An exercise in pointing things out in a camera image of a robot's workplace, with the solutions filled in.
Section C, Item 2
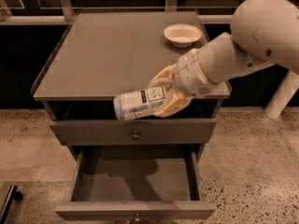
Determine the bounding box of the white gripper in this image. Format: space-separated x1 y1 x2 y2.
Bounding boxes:
149 49 219 118

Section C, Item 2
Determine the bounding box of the blue plastic bottle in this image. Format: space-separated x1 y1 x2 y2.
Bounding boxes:
113 86 168 121

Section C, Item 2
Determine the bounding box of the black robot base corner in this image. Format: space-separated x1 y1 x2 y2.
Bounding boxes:
0 185 23 224

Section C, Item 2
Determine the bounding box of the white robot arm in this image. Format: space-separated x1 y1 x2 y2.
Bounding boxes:
150 0 299 118

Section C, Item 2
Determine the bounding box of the grey top drawer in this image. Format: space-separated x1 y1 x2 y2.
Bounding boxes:
50 119 216 146

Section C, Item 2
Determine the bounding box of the grey drawer cabinet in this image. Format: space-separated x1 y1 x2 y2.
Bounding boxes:
32 11 230 147

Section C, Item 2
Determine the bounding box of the open grey middle drawer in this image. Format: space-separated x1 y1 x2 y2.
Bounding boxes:
55 150 216 221

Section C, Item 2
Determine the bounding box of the white paper bowl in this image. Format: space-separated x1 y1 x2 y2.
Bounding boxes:
164 23 202 48

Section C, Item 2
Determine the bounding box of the round metal top knob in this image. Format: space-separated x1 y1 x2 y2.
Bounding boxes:
132 131 140 140

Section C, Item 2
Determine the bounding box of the round metal knob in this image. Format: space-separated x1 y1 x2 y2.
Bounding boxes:
132 131 140 140
134 214 141 223

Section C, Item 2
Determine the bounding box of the round metal middle knob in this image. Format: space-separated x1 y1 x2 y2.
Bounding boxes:
134 214 141 223

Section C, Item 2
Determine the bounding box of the metal railing frame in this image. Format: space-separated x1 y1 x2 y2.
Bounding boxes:
0 0 299 26

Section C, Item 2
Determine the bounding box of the white cylindrical post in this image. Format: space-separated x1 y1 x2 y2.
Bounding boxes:
264 71 299 119

